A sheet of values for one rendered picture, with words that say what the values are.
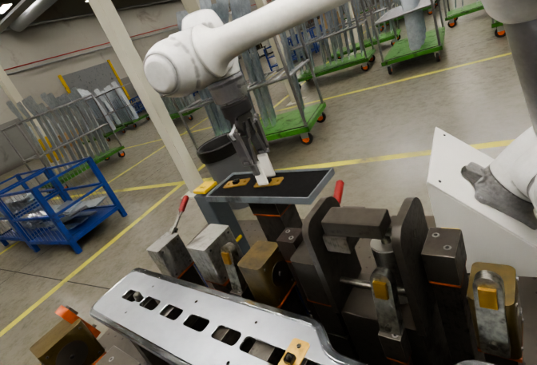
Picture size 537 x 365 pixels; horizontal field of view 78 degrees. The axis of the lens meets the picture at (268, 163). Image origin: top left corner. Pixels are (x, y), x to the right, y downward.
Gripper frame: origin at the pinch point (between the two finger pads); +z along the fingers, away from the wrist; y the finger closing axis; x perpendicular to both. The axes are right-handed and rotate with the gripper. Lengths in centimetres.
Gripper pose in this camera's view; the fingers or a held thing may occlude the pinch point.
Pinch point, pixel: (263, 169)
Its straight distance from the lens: 88.9
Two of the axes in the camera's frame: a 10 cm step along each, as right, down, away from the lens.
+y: 4.1, -4.8, 7.7
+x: -8.4, 1.4, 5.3
